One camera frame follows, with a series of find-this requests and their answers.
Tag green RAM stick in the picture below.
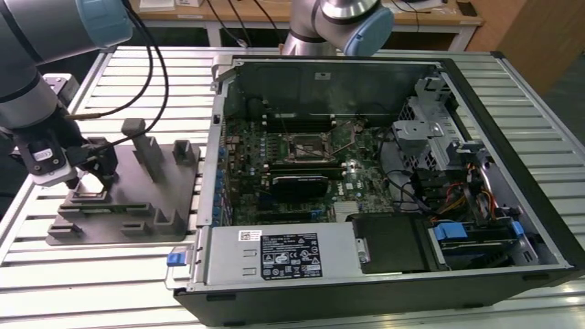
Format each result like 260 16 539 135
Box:
78 204 150 212

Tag CPU socket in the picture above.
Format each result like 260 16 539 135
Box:
284 132 331 164

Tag wooden cabinet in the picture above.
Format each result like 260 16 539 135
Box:
465 0 585 97

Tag black rating label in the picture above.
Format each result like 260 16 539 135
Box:
259 232 320 279

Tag wooden desk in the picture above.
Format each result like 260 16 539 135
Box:
130 0 485 52

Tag black graphics card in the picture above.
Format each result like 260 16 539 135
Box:
271 175 331 202

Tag RAM slot white latches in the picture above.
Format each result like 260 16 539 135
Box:
263 112 338 119
264 120 339 127

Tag grey parts rack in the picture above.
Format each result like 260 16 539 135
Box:
46 118 206 247

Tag hard disk in blue carrier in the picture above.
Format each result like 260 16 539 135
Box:
432 221 525 246

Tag silver chipset heatsink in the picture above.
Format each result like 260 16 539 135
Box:
335 202 361 223

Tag green motherboard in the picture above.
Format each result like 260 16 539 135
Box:
219 114 399 227

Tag silver power supply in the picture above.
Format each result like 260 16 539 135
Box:
200 222 371 288

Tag silver CPU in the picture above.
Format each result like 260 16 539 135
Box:
75 174 110 197

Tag black plastic shroud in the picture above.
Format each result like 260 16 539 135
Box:
346 212 436 275

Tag yellow wire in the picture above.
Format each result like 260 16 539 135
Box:
436 197 476 215

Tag orange wire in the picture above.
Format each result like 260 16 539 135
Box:
479 190 500 220

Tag perforated metal drive cage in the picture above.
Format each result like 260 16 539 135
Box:
392 77 463 179

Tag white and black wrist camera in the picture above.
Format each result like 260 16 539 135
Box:
20 135 78 188

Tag black expansion slot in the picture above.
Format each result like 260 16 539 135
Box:
258 211 312 222

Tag dangling cable with plug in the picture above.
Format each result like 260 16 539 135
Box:
206 0 252 48

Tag black PC case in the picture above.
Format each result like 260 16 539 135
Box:
163 51 579 327

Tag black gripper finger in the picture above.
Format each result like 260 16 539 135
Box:
68 164 83 191
90 147 119 190

